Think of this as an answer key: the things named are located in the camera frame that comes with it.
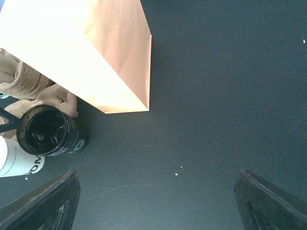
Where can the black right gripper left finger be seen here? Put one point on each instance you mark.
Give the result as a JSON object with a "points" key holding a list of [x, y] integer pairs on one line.
{"points": [[52, 206]]}

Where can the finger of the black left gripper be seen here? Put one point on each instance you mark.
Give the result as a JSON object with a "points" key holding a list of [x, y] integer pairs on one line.
{"points": [[13, 122]]}

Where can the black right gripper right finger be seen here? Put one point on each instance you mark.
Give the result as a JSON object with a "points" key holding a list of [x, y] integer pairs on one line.
{"points": [[264, 206]]}

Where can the stack of black cup lids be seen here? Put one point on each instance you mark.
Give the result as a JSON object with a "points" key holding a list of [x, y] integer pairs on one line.
{"points": [[47, 131]]}

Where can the brown pulp cup carrier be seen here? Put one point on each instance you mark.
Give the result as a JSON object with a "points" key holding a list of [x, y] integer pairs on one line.
{"points": [[54, 95]]}

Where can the brown paper takeout bag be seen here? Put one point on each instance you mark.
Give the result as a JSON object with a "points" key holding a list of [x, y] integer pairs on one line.
{"points": [[100, 50]]}

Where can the white paper coffee cup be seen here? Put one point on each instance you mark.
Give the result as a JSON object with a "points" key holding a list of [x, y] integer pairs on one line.
{"points": [[14, 161]]}

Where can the stack of pulp cup carriers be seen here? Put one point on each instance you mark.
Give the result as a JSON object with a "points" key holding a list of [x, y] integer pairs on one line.
{"points": [[18, 79]]}

